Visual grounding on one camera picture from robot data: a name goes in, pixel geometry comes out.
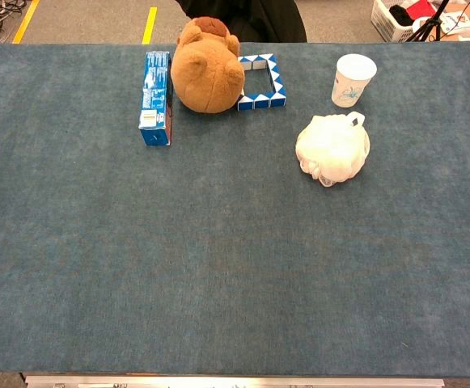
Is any white paper cup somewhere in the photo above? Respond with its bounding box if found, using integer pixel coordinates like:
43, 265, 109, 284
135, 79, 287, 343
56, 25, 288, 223
331, 53, 378, 108

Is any aluminium table edge rail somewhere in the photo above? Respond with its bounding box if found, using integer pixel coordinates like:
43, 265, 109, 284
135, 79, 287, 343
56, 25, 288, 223
23, 374, 446, 388

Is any blue white snake puzzle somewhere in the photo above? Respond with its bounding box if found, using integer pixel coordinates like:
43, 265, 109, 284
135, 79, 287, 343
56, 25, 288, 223
236, 53, 288, 112

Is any black tripod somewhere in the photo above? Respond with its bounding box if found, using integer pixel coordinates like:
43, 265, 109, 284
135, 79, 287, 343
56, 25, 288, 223
405, 0, 451, 43

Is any white mesh bath sponge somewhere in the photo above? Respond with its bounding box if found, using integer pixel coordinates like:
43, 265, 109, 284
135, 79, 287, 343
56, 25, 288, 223
295, 111, 371, 188

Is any blue-grey felt table cloth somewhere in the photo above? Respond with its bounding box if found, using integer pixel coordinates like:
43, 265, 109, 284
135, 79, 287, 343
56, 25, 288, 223
0, 41, 470, 375

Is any brown plush bear toy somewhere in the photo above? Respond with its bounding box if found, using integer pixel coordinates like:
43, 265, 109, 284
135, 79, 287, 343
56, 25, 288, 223
170, 16, 246, 114

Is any blue toothpaste box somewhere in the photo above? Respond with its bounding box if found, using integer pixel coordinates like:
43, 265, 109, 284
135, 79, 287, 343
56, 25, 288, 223
138, 50, 174, 147

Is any white plastic laundry basket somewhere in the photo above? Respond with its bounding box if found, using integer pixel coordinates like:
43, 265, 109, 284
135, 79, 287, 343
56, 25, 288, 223
370, 0, 448, 44

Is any white printed plastic bag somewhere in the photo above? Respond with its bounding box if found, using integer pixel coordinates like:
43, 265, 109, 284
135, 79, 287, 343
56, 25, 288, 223
438, 11, 470, 36

